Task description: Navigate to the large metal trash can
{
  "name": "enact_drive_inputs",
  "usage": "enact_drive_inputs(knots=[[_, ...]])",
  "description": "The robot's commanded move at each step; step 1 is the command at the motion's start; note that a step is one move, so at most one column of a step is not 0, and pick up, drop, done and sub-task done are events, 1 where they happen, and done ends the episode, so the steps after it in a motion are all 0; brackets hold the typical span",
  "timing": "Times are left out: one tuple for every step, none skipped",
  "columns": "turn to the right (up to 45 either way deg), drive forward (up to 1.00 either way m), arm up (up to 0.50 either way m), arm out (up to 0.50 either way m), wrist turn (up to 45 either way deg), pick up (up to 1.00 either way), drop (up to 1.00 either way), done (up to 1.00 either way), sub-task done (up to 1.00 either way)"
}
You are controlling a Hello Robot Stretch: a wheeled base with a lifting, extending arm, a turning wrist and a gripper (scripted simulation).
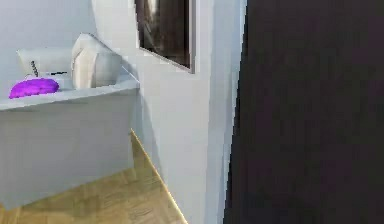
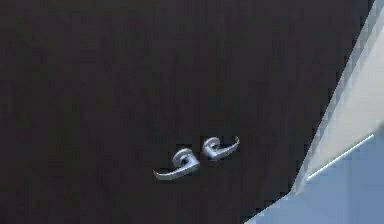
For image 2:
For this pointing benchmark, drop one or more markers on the dark brown room door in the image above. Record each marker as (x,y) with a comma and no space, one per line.
(133,83)

